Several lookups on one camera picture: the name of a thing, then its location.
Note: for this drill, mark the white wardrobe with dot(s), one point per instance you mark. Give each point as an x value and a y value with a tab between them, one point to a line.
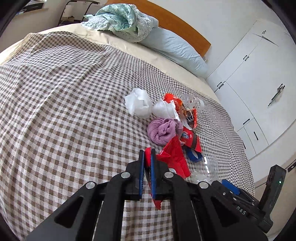
256	85

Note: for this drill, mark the green floral quilt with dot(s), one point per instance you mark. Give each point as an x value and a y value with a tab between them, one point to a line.
123	20

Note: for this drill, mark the wooden headboard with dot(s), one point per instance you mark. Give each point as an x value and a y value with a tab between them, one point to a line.
169	21

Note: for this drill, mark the red foil wrapper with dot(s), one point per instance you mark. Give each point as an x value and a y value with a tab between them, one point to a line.
172	154

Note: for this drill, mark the checkered bed blanket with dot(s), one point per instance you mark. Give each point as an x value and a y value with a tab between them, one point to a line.
64	121

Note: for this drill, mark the clear plastic bottle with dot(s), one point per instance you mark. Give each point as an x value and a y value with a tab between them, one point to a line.
192	102

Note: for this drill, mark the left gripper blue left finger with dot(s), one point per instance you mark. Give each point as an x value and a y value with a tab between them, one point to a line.
134	188

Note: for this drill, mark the purple cloth ball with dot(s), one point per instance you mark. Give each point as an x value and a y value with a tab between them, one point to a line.
162	130

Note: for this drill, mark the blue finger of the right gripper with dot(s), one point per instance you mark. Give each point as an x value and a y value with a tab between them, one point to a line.
231	187

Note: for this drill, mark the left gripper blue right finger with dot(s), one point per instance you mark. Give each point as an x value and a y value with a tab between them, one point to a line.
159	187

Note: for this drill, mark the red snack wrapper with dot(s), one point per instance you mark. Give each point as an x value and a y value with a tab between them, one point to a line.
187	112

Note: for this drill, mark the light blue pillow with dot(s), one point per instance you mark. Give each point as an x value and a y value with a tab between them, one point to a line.
176	49

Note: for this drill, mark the black metal side table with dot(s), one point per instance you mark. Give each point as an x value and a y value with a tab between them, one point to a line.
74	11

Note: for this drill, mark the crushed clear bottle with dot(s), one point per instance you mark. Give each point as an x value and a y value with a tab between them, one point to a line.
206	170

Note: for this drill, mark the white crumpled plastic bag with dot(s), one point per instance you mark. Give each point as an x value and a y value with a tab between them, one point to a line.
139	103

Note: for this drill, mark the cream bed sheet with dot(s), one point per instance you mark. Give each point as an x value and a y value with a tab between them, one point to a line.
73	67

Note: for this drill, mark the red blue snack packet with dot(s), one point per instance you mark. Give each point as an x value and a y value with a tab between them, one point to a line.
192	145

